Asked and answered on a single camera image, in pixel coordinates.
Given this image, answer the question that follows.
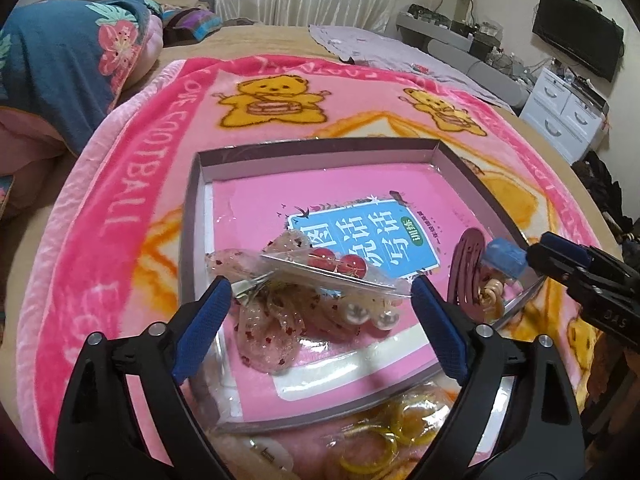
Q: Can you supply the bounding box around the white drawer cabinet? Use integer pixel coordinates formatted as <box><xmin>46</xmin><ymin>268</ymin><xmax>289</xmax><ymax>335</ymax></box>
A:
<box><xmin>520</xmin><ymin>67</ymin><xmax>611</xmax><ymax>163</ymax></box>

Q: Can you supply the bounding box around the small blue hair accessory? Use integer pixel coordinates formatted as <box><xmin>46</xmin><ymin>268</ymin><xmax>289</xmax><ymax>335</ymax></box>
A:
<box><xmin>482</xmin><ymin>238</ymin><xmax>528</xmax><ymax>278</ymax></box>

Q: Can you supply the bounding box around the blue floral quilt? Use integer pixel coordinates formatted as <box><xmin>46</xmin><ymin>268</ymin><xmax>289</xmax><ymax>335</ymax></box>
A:
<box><xmin>0</xmin><ymin>0</ymin><xmax>163</xmax><ymax>221</ymax></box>

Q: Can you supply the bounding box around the pearl bow hair clip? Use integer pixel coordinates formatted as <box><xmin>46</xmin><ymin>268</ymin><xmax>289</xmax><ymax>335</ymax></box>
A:
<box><xmin>320</xmin><ymin>290</ymin><xmax>401</xmax><ymax>333</ymax></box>

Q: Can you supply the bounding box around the lilac bed sheet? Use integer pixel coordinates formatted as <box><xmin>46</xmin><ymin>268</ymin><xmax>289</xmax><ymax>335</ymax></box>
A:
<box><xmin>309</xmin><ymin>24</ymin><xmax>516</xmax><ymax>111</ymax></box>

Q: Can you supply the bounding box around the pink bear print blanket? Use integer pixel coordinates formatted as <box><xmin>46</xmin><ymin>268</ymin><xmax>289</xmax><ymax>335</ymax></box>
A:
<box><xmin>15</xmin><ymin>55</ymin><xmax>608</xmax><ymax>480</ymax></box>

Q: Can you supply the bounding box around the grey cluttered shelf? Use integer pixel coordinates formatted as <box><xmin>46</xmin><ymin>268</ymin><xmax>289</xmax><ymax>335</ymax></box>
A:
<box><xmin>396</xmin><ymin>4</ymin><xmax>531</xmax><ymax>111</ymax></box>

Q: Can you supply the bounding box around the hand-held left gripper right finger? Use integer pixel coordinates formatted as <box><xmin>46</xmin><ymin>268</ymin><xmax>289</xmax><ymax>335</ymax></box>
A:
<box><xmin>410</xmin><ymin>276</ymin><xmax>586</xmax><ymax>480</ymax></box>

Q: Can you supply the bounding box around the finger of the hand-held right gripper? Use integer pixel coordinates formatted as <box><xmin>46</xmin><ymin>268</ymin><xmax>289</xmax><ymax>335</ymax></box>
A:
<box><xmin>540</xmin><ymin>231</ymin><xmax>593</xmax><ymax>263</ymax></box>
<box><xmin>527</xmin><ymin>244</ymin><xmax>587</xmax><ymax>283</ymax></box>

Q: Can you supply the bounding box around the black flat screen monitor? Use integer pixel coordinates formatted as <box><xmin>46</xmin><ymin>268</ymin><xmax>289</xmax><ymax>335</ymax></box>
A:
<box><xmin>531</xmin><ymin>0</ymin><xmax>625</xmax><ymax>82</ymax></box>

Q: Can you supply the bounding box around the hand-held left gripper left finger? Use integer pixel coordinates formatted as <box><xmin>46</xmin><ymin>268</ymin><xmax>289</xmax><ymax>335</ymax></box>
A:
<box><xmin>55</xmin><ymin>275</ymin><xmax>233</xmax><ymax>480</ymax></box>

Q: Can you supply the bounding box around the purple striped cloth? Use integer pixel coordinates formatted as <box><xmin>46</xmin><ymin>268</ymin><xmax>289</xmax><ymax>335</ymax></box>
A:
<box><xmin>162</xmin><ymin>7</ymin><xmax>221</xmax><ymax>46</ymax></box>

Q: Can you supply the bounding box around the beige coil hair tie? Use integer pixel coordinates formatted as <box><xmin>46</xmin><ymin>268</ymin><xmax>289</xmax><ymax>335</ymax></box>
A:
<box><xmin>477</xmin><ymin>280</ymin><xmax>506</xmax><ymax>318</ymax></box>

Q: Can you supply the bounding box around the brown banana hair clip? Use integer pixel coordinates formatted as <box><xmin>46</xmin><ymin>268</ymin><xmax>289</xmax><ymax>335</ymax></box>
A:
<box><xmin>447</xmin><ymin>227</ymin><xmax>488</xmax><ymax>321</ymax></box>

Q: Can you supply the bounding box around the dark clothes pile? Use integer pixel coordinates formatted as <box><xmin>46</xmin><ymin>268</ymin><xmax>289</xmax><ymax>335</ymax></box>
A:
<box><xmin>572</xmin><ymin>150</ymin><xmax>631</xmax><ymax>241</ymax></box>

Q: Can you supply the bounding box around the shallow cardboard box pink base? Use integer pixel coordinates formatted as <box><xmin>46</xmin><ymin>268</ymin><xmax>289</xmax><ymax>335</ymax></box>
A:
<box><xmin>179</xmin><ymin>136</ymin><xmax>548</xmax><ymax>433</ymax></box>

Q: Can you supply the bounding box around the bag of yellow hair ties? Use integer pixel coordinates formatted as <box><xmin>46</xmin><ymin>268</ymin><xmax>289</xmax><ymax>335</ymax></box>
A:
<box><xmin>340</xmin><ymin>395</ymin><xmax>451</xmax><ymax>473</ymax></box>

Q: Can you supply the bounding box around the red bead earrings card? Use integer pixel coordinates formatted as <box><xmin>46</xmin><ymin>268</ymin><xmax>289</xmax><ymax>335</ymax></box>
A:
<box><xmin>260</xmin><ymin>246</ymin><xmax>413</xmax><ymax>306</ymax></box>

